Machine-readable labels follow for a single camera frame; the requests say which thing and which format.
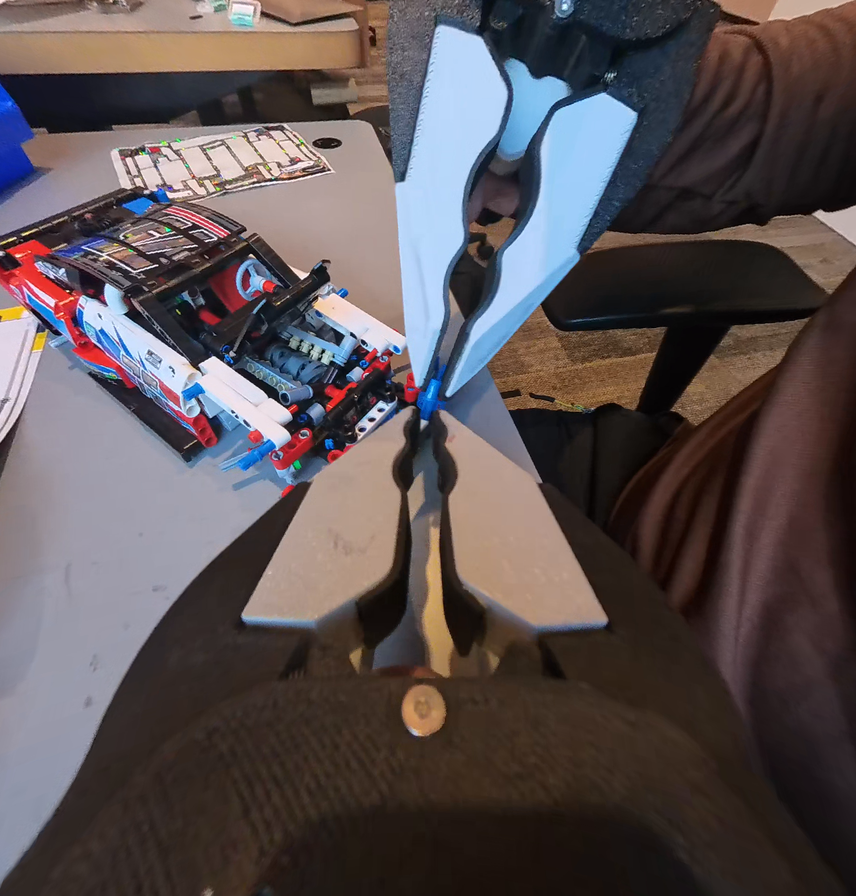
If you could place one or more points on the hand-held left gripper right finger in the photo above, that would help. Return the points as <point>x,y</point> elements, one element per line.
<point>526,553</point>

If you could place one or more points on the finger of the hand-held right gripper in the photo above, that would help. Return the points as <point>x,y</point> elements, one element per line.
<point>442,175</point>
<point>575,182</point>

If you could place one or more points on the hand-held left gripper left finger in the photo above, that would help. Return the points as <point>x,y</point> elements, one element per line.
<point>330,546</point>

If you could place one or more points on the blue connector pin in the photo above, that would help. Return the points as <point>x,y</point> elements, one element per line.
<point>431,395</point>

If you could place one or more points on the toy brick race car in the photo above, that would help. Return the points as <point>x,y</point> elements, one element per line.
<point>176,301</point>

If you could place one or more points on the person's right forearm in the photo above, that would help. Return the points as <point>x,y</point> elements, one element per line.
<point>770,119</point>

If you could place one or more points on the person's right hand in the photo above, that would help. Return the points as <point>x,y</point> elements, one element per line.
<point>498,196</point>

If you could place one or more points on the person's black trousers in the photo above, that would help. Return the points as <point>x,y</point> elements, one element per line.
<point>596,462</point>

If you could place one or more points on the flat brown cardboard sheet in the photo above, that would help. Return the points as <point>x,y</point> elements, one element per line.
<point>309,10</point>

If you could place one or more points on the holographic sticker sheet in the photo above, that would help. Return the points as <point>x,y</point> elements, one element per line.
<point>218,161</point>

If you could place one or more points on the person's brown hoodie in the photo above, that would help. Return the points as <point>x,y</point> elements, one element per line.
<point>770,560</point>

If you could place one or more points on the grey background table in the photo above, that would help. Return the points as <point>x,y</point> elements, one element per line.
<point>155,45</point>

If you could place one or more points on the open instruction booklet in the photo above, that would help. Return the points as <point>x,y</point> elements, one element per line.
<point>4,378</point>

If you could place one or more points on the blue plastic bin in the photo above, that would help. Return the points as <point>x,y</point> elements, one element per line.
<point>1,133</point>

